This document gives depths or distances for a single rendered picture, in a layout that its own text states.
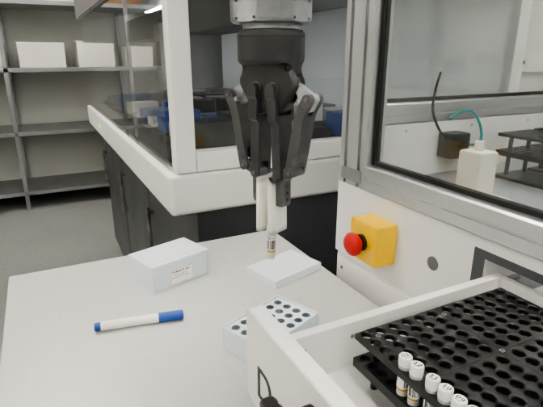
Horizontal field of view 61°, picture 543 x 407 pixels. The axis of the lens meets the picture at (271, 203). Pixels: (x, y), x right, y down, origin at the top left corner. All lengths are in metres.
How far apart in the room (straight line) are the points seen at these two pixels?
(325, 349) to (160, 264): 0.43
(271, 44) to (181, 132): 0.62
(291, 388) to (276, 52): 0.33
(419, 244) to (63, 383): 0.55
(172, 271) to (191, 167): 0.32
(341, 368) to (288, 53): 0.35
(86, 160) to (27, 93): 0.73
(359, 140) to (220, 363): 0.44
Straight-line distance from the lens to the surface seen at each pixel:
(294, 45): 0.51
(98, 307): 0.86
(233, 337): 0.69
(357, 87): 0.83
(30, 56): 4.10
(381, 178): 0.79
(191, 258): 0.90
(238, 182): 1.16
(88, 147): 4.56
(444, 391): 0.43
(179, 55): 1.08
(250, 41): 0.51
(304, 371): 0.40
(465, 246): 0.69
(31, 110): 4.50
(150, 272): 0.86
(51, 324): 0.84
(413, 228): 0.75
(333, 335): 0.52
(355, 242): 0.76
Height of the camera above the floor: 1.17
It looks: 18 degrees down
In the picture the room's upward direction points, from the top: straight up
